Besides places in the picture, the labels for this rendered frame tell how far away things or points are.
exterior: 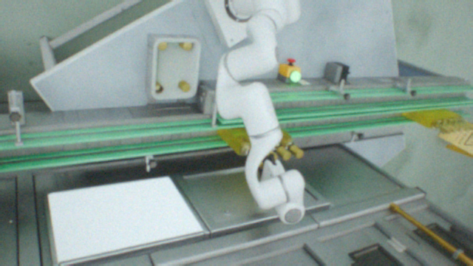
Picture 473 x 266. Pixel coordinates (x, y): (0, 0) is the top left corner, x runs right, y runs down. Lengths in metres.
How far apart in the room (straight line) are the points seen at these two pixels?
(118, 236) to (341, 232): 0.71
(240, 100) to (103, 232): 0.54
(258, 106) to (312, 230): 0.52
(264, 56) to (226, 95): 0.14
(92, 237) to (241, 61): 0.63
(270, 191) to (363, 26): 1.20
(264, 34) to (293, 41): 0.75
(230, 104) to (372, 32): 1.23
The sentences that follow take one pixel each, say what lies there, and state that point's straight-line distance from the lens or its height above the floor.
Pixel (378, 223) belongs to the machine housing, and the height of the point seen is 1.44.
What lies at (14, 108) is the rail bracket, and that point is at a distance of 1.22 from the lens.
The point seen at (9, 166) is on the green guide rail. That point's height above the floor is 0.95.
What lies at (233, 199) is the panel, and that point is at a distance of 1.31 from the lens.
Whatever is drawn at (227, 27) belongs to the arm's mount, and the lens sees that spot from 1.47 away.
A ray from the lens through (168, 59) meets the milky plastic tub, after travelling 1.46.
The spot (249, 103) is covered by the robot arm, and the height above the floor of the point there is 1.36.
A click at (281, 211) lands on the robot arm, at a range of 1.06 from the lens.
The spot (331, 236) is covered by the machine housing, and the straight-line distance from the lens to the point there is 1.31.
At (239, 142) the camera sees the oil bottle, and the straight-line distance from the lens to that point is 1.36.
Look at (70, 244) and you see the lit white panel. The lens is 1.12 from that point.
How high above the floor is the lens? 2.10
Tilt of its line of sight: 51 degrees down
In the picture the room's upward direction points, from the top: 131 degrees clockwise
